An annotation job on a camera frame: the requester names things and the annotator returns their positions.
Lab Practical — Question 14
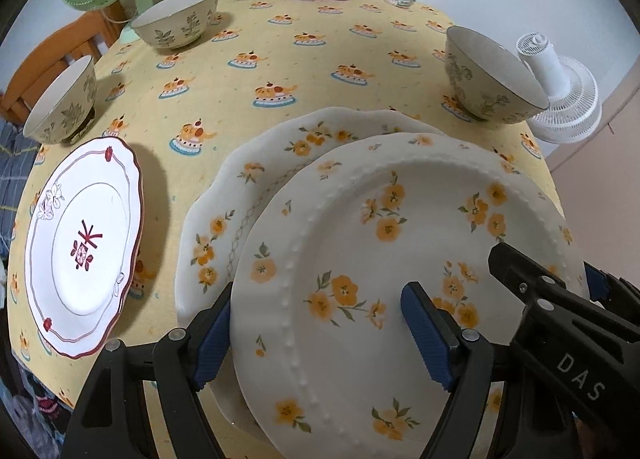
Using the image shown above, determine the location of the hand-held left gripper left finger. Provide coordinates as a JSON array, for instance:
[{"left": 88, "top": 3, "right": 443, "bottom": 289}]
[{"left": 60, "top": 284, "right": 236, "bottom": 459}]

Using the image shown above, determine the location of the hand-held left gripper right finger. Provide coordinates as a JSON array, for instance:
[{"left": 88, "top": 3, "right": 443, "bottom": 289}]
[{"left": 400, "top": 281, "right": 531, "bottom": 459}]

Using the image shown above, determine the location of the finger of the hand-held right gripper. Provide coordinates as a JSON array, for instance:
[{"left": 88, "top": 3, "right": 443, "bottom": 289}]
[
  {"left": 584, "top": 261, "right": 640, "bottom": 325},
  {"left": 489, "top": 241, "right": 596, "bottom": 321}
]

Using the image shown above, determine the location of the beaded rim floral plate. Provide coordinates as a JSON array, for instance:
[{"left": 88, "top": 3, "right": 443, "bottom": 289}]
[{"left": 230, "top": 132, "right": 588, "bottom": 445}]

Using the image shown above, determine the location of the leaf pattern ceramic bowl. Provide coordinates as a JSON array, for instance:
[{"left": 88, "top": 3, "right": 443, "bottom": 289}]
[
  {"left": 131, "top": 0, "right": 221, "bottom": 51},
  {"left": 444, "top": 25, "right": 550, "bottom": 124},
  {"left": 22, "top": 55, "right": 98, "bottom": 145}
]

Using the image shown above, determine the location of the scalloped floral plate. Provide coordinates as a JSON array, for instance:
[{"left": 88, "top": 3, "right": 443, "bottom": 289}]
[{"left": 175, "top": 108, "right": 451, "bottom": 432}]

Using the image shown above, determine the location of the white fan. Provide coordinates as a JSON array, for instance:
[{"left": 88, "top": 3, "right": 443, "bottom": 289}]
[{"left": 516, "top": 33, "right": 603, "bottom": 144}]

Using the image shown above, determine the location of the red trimmed white plate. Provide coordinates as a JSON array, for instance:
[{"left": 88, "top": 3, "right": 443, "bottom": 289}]
[{"left": 24, "top": 136, "right": 146, "bottom": 359}]

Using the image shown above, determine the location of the dark patterned cloth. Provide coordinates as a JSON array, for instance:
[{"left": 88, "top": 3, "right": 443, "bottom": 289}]
[{"left": 0, "top": 364, "right": 76, "bottom": 459}]

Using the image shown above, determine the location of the blue plaid cloth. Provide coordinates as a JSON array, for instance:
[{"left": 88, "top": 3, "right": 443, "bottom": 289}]
[{"left": 0, "top": 119, "right": 41, "bottom": 260}]

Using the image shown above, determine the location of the yellow printed tablecloth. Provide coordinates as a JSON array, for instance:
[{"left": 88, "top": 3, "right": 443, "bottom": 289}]
[{"left": 7, "top": 0, "right": 576, "bottom": 459}]

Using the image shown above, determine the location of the wooden chair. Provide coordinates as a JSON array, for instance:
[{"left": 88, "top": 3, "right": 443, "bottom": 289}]
[{"left": 0, "top": 9, "right": 123, "bottom": 122}]

